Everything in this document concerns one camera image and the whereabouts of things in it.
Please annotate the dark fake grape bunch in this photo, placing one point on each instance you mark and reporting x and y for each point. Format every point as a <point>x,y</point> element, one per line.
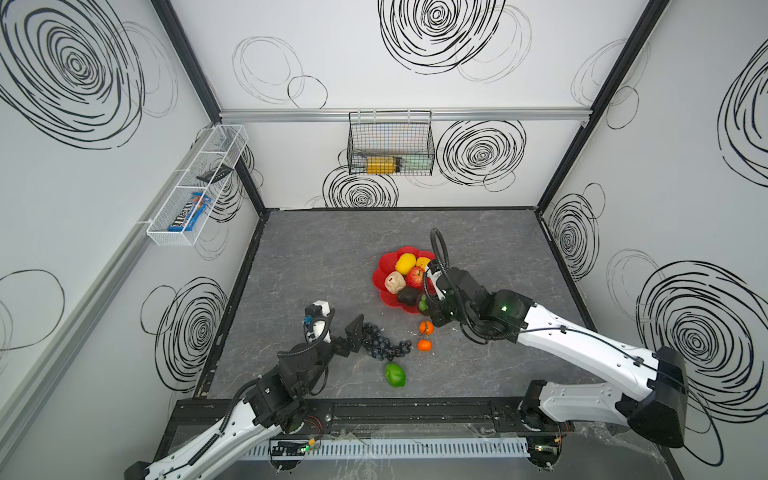
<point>380,347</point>

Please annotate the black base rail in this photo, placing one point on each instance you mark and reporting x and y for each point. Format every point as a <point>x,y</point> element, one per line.
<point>501,414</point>

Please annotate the green fake pepper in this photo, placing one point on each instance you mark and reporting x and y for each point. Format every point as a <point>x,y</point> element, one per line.
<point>395,375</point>

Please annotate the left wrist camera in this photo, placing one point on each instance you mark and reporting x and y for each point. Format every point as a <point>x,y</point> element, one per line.
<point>317,321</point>

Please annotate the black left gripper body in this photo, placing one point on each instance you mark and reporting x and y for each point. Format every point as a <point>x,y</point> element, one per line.
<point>339,344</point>

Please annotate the white wire wall shelf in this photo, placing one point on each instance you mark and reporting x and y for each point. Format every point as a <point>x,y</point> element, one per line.
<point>219,144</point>

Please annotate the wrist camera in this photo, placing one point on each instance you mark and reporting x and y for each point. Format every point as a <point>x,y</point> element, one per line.
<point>317,321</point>
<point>432,278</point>

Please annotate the blue candy packet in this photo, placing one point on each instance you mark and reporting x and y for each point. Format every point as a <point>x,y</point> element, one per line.
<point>186,219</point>

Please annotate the black wire wall basket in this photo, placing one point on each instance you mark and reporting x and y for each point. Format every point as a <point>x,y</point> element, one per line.
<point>387,133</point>

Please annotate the lower orange fake tangerine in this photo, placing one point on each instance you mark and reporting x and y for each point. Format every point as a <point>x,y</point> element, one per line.
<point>424,345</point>

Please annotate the green box in basket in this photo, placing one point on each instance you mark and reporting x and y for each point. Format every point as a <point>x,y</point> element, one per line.
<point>416,164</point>

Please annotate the black remote control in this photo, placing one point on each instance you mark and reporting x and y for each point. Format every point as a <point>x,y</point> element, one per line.
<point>215,174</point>

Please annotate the small yellow fake pear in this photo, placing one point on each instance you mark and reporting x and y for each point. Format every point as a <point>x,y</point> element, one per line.
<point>422,262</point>

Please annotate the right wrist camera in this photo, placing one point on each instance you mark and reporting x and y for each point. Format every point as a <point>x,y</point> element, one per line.
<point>432,278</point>

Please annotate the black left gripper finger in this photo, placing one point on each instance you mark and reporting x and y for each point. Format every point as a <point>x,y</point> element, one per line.
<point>355,333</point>
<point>344,347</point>

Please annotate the orange fake tangerine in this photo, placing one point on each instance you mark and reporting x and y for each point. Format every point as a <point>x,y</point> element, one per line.
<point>424,345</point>
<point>426,328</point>

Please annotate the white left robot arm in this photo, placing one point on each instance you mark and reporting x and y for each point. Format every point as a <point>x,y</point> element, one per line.
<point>273,403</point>

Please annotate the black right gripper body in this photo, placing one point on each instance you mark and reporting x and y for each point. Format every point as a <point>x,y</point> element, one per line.
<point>441,303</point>

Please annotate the white slotted cable duct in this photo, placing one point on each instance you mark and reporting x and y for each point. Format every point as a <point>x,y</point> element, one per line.
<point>390,449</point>

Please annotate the yellow fake lemon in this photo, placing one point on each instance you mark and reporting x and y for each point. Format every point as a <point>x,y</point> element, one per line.
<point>405,263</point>

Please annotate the yellow box in basket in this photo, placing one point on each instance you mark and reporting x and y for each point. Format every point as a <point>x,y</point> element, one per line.
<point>382,165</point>

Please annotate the upper orange fake tangerine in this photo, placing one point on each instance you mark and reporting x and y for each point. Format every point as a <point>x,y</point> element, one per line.
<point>426,328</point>

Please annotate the dark fake avocado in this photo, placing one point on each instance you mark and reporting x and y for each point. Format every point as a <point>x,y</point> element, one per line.
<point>409,296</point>

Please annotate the red fake apple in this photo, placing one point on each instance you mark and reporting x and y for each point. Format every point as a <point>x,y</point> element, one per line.
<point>415,278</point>

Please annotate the red flower-shaped fruit bowl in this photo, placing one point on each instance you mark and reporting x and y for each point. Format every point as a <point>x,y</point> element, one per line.
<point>386,265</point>

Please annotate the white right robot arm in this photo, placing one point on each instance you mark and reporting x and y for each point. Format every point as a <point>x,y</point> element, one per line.
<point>643,390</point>

